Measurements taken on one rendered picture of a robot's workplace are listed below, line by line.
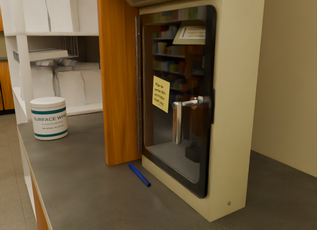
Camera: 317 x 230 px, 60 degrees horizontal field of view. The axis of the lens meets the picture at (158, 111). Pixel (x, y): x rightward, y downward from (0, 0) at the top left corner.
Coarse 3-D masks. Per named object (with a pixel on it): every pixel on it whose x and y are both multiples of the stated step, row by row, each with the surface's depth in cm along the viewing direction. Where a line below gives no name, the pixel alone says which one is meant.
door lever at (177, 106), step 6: (174, 102) 55; (180, 102) 54; (186, 102) 55; (192, 102) 56; (174, 108) 54; (180, 108) 54; (192, 108) 57; (174, 114) 55; (180, 114) 55; (174, 120) 55; (180, 120) 55; (174, 126) 56; (180, 126) 55; (174, 132) 56; (180, 132) 56; (174, 138) 56; (180, 138) 56
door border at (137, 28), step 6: (138, 18) 73; (216, 18) 49; (138, 24) 73; (138, 30) 74; (138, 36) 74; (138, 42) 75; (138, 48) 75; (138, 54) 76; (138, 60) 76; (138, 66) 77; (138, 72) 77; (138, 78) 78; (138, 84) 78; (138, 90) 79; (138, 96) 79; (138, 102) 80; (138, 108) 80; (138, 120) 81; (138, 126) 82; (138, 138) 83
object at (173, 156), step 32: (160, 32) 65; (192, 32) 54; (160, 64) 67; (192, 64) 56; (192, 96) 57; (160, 128) 71; (192, 128) 59; (160, 160) 73; (192, 160) 60; (192, 192) 62
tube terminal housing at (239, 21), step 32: (192, 0) 55; (224, 0) 48; (256, 0) 52; (224, 32) 50; (256, 32) 54; (224, 64) 52; (256, 64) 56; (224, 96) 54; (224, 128) 56; (224, 160) 58; (224, 192) 60
